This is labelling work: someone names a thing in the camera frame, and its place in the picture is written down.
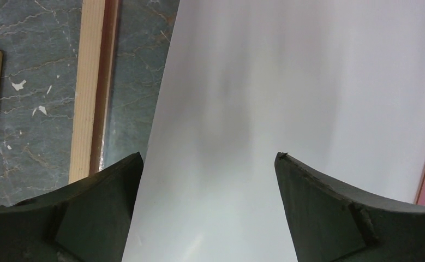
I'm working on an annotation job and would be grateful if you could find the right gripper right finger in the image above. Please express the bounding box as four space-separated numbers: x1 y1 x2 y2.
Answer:
274 152 425 261

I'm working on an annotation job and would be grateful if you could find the clear acrylic sheet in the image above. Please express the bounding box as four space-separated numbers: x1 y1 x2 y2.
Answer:
101 1 179 168

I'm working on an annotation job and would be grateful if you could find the coastal landscape photo board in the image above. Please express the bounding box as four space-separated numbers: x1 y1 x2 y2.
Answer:
123 1 425 261

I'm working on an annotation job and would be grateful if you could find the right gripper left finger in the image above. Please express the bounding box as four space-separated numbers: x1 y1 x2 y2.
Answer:
0 153 143 261

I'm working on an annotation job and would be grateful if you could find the pink wooden picture frame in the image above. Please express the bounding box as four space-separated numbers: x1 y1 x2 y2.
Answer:
68 0 425 209

